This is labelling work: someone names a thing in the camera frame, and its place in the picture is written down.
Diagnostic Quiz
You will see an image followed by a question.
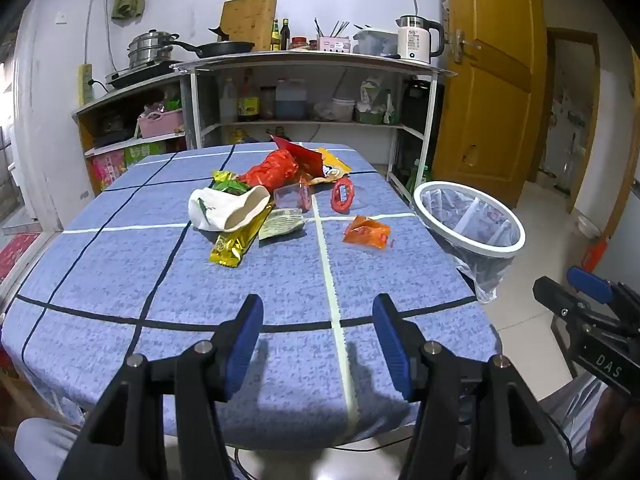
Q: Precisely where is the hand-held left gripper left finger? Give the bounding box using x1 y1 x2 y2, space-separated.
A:
57 293 264 480

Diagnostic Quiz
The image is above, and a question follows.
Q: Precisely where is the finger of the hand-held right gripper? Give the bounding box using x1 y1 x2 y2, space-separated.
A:
566 266 640 311
532 276 603 327

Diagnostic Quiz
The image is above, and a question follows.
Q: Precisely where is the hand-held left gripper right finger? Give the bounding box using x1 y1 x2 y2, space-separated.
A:
372 293 583 480

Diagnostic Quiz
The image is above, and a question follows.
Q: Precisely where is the gold snack wrapper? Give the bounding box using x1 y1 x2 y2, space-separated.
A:
208 205 274 269

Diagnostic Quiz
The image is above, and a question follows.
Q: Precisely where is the white trash bin clear liner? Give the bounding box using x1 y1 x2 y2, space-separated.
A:
412 180 527 306

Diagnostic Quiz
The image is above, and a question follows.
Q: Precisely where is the orange snack packet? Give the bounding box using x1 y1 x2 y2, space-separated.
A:
342 215 392 250

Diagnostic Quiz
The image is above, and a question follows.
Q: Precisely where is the green white barcode wrapper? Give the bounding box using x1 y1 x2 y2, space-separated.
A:
257 208 306 241

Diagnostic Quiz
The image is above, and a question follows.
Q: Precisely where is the white bag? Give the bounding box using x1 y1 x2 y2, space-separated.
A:
188 185 271 234

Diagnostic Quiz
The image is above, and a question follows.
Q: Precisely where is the clear plastic box red label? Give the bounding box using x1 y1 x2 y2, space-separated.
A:
273 182 312 211

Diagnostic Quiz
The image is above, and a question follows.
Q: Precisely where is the red sausage ring packet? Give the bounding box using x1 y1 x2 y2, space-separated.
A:
330 175 356 211

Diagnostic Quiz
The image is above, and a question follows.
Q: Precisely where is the red plastic bag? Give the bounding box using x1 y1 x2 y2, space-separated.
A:
239 149 301 192

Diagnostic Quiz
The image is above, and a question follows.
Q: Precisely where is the yellow chip bag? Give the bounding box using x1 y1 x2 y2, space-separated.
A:
304 147 354 187

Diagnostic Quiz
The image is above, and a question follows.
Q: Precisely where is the red paper packet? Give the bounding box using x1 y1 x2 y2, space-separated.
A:
270 135 324 177

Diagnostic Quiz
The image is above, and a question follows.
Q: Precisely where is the person's right hand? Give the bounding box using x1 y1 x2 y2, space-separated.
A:
582 387 640 468

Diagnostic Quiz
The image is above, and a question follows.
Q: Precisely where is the person's right leg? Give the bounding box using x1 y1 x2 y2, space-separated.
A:
537 372 609 467

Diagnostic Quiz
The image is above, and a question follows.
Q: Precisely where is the person's leg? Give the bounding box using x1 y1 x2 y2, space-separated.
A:
537 372 609 467
13 417 87 480

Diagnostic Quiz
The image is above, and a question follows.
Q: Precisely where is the blue checked tablecloth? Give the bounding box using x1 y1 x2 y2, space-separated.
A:
0 143 501 450

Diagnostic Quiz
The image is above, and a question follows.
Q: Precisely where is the yellow green snack packet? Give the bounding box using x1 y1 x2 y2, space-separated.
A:
212 170 252 197

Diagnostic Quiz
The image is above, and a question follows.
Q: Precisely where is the green plastic bottle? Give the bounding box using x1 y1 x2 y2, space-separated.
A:
406 159 432 197

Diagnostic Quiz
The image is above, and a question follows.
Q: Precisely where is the green carton box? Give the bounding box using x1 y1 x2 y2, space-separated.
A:
123 140 167 169

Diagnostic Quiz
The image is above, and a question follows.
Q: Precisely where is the yellow wooden door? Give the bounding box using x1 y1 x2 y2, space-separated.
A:
431 0 547 209

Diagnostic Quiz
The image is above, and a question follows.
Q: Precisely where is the pink carton box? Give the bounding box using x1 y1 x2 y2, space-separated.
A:
89 152 126 192

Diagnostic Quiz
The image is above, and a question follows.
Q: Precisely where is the person's left leg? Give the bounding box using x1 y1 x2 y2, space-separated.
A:
13 417 87 480

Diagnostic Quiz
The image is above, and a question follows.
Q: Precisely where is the black thermos flask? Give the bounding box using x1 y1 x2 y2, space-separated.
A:
403 79 431 132

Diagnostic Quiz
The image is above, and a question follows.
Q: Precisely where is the pink plastic basket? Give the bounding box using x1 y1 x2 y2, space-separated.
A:
137 108 185 139

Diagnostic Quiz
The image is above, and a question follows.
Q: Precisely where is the white plastic tub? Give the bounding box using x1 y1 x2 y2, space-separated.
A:
330 98 356 122

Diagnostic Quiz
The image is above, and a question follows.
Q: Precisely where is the soy sauce bottle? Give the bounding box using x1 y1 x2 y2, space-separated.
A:
237 72 261 122

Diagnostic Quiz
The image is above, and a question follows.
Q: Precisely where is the green white packet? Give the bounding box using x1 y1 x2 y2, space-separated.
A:
356 77 402 126

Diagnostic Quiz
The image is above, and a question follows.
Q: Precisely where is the white plastic bottle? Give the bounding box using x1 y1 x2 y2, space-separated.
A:
219 78 239 122

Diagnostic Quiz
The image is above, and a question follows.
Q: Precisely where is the red floor mat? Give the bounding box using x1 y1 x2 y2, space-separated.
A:
0 232 42 284

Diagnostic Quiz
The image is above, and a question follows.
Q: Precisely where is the blue plastic jug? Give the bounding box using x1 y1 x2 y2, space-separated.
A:
274 78 309 121

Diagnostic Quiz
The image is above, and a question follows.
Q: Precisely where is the wooden shelf unit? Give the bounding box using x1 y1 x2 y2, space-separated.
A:
71 72 195 197

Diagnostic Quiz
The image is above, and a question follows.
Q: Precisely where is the white electric kettle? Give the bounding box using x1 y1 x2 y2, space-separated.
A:
395 14 446 65

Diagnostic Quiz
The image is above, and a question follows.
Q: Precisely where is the metal shelf unit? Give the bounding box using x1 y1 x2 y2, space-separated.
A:
170 51 459 196

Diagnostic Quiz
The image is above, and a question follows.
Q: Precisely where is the black induction cooker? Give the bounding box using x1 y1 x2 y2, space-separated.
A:
105 61 184 89

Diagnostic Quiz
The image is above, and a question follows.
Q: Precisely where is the black frying pan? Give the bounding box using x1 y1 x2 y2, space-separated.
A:
171 40 256 59

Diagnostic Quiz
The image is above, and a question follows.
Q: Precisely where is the clear plastic container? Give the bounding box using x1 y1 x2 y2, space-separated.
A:
352 28 399 57

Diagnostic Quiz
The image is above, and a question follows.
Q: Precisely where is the yellowed power strip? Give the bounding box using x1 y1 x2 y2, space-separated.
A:
78 63 95 106

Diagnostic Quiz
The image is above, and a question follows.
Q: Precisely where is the pink chopstick holder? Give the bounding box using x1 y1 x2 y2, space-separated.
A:
317 35 352 54

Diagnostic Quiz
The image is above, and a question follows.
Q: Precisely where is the steel steamer pot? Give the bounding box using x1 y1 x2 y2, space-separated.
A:
127 30 180 69

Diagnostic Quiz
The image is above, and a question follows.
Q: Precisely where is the wooden cutting board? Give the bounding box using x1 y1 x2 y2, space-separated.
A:
220 0 279 52

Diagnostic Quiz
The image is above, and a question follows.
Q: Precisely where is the black cable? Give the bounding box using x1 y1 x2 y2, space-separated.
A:
235 434 417 480

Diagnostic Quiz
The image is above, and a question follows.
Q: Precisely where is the metal door lock handle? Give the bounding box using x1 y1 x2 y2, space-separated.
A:
451 29 482 64

